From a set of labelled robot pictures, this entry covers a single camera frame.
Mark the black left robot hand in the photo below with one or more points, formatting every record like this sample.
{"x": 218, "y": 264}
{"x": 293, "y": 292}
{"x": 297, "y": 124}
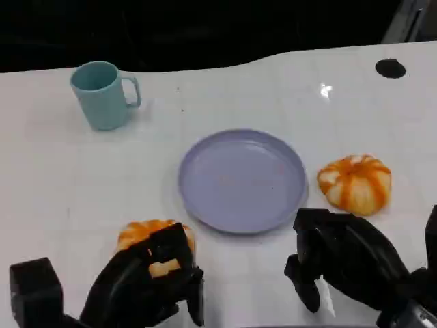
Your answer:
{"x": 126, "y": 290}

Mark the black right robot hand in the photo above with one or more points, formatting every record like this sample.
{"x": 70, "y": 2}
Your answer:
{"x": 358, "y": 259}

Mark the orange white toy bread roll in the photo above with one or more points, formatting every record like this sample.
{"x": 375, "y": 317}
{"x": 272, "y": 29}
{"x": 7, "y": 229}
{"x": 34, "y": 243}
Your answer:
{"x": 136, "y": 230}
{"x": 355, "y": 186}

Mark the lilac plate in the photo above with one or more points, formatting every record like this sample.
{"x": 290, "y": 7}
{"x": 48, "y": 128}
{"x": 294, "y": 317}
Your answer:
{"x": 242, "y": 181}

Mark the pale green mug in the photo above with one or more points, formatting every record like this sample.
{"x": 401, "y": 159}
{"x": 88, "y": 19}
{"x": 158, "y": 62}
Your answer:
{"x": 102, "y": 102}

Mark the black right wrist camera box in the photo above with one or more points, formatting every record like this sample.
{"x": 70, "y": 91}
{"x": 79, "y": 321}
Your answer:
{"x": 432, "y": 235}

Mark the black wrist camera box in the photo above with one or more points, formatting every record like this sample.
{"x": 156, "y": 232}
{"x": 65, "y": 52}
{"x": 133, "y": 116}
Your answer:
{"x": 34, "y": 294}
{"x": 432, "y": 235}

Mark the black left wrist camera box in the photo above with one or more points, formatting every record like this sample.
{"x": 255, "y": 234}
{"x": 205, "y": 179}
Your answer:
{"x": 34, "y": 294}

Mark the grey metal frame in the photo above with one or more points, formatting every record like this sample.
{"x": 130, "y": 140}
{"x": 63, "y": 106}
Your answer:
{"x": 406, "y": 20}

